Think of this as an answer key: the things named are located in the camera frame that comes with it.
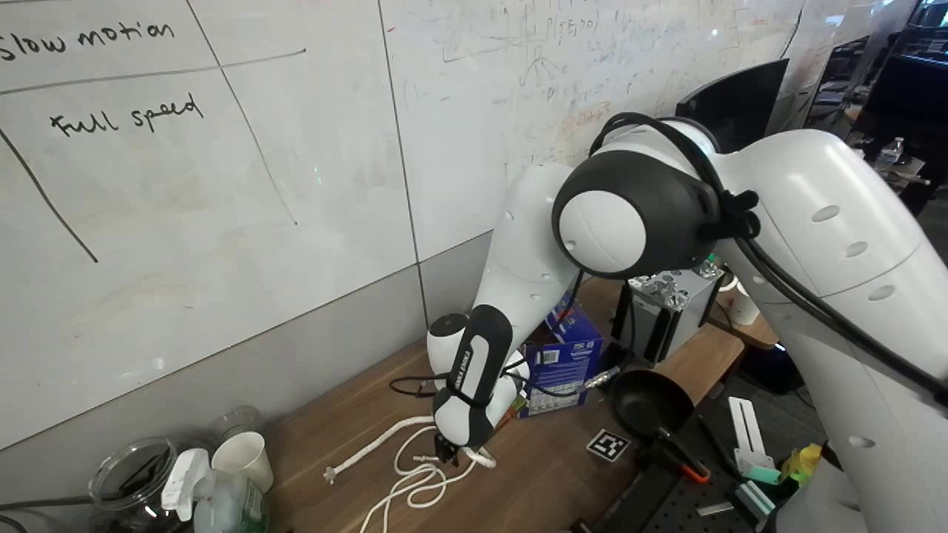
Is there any black computer monitor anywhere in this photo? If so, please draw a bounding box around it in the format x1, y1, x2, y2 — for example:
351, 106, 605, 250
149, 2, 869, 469
675, 56, 793, 158

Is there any blue cardboard box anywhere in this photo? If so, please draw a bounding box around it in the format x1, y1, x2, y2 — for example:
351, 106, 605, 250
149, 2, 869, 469
516, 300, 607, 418

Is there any white plastic strip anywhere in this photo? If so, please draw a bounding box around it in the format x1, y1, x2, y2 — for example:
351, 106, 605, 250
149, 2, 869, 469
725, 395, 779, 475

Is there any clear glass jar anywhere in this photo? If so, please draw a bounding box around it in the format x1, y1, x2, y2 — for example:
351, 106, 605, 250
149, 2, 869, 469
85, 436, 180, 527

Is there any white rope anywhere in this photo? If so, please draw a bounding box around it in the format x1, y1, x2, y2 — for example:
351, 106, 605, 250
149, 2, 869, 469
321, 411, 502, 533

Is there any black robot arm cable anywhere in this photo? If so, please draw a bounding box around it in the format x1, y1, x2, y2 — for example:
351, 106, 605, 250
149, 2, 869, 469
591, 109, 948, 411

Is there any white paper cup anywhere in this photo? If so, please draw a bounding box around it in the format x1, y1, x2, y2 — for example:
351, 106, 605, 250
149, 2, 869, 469
722, 285, 765, 328
211, 429, 277, 495

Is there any silver metal toaster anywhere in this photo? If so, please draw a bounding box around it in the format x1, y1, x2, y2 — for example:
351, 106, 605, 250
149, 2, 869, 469
620, 260, 725, 368

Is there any black computer under desk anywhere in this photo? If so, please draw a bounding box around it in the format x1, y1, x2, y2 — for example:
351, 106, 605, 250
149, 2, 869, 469
737, 339, 805, 395

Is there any white bottle on desk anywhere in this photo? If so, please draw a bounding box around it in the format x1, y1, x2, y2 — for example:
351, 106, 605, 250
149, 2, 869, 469
871, 134, 908, 182

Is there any clear plastic cup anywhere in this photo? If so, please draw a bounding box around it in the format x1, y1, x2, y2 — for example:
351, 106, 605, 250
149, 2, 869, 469
208, 402, 269, 448

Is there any black white fiducial tag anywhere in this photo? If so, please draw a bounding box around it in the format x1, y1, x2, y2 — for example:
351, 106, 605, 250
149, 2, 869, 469
583, 426, 635, 469

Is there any teal plastic object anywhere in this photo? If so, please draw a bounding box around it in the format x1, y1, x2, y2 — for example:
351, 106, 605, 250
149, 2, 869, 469
736, 461, 793, 522

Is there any yellow green toy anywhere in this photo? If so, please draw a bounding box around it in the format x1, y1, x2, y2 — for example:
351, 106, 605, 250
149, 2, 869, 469
783, 441, 826, 487

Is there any white whiteboard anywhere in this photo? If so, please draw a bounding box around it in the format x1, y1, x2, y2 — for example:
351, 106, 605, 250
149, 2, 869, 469
0, 0, 823, 453

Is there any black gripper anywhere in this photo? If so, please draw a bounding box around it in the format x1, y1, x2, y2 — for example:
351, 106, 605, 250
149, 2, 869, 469
429, 429, 479, 470

